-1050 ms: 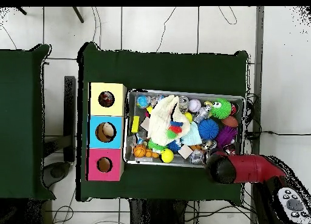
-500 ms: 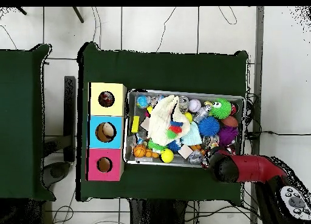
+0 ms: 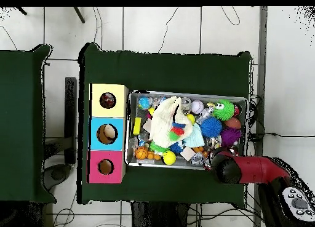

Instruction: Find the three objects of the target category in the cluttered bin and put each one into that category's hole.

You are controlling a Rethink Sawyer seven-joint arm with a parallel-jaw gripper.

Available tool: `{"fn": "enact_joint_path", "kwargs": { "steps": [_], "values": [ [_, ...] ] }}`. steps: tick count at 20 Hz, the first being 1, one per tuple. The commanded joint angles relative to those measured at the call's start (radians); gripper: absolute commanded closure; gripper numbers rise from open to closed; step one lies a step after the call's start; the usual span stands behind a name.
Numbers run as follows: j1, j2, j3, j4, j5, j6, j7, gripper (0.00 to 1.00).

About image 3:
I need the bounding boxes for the colourful patch print cloth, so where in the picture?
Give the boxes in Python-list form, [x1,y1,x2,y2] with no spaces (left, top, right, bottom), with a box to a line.
[99,92,117,109]

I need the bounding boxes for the shallow mesh bin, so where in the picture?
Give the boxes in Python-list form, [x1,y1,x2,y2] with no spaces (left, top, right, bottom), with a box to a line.
[124,89,249,173]

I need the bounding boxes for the wooden box with three holes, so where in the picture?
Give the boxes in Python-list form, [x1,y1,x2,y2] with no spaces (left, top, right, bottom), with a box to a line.
[87,82,129,185]

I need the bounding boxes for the cream knitted cloth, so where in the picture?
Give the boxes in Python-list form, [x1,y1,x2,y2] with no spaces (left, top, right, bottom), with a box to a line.
[149,95,194,149]

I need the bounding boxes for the yellow foam block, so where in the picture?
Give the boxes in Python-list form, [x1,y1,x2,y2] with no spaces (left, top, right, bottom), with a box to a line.
[133,117,142,135]

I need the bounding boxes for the multicolour spiky caterpillar toy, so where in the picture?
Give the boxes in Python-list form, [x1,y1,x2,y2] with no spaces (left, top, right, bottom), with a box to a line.
[167,122,186,141]

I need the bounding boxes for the blue globe ball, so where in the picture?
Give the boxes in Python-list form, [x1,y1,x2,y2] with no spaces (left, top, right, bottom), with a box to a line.
[137,96,153,111]

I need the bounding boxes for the orange basketball toy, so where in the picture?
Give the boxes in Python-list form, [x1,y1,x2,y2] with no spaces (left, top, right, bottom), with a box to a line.
[134,146,149,161]

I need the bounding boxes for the yellow smiley ball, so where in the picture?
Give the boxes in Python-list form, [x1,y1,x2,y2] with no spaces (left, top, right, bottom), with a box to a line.
[162,150,177,166]

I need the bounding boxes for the dark green tablecloth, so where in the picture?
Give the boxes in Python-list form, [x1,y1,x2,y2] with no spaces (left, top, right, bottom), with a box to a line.
[0,44,57,204]
[78,42,253,209]

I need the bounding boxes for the large blue spiky ball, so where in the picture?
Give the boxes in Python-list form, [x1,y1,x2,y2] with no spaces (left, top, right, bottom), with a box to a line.
[199,116,223,138]

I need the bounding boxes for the large green spiky ball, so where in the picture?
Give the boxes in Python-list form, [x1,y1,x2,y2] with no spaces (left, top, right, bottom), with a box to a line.
[212,99,235,121]

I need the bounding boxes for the purple spiky ball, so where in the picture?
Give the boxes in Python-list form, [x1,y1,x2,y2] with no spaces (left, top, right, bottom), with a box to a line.
[220,127,242,148]

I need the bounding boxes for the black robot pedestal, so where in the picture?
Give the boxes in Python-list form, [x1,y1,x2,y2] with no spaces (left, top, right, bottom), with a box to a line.
[130,201,191,227]

